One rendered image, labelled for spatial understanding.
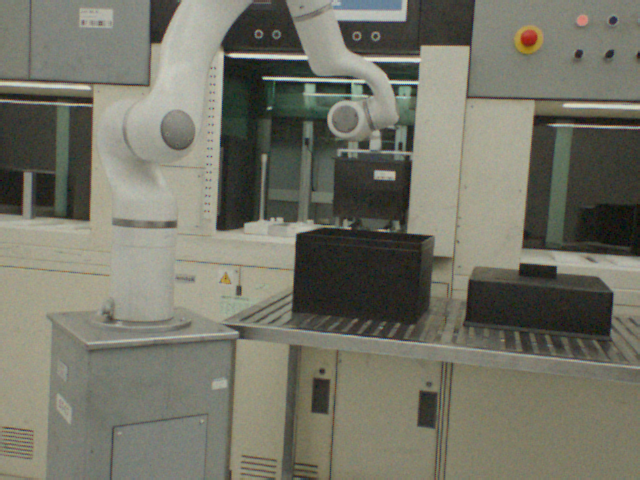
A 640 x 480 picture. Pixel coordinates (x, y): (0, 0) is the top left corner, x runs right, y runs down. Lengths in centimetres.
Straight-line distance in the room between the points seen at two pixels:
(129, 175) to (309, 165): 154
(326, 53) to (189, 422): 82
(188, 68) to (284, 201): 163
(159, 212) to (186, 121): 17
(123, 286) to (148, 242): 9
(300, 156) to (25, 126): 101
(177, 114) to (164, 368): 45
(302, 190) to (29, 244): 105
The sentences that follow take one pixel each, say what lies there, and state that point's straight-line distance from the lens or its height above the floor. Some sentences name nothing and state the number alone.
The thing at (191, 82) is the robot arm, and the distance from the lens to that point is 145.
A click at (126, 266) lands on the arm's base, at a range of 144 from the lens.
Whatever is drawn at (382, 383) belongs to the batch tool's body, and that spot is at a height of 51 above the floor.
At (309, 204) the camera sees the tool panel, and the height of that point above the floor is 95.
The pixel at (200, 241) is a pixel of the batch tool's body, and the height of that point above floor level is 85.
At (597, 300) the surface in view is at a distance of 165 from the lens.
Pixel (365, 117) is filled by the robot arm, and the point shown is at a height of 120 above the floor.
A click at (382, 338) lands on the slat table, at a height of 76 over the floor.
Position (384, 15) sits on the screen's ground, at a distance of 209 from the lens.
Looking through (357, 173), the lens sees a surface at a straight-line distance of 226.
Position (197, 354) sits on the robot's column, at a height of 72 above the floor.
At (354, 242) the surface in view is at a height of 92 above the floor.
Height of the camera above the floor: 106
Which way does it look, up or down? 5 degrees down
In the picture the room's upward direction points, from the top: 3 degrees clockwise
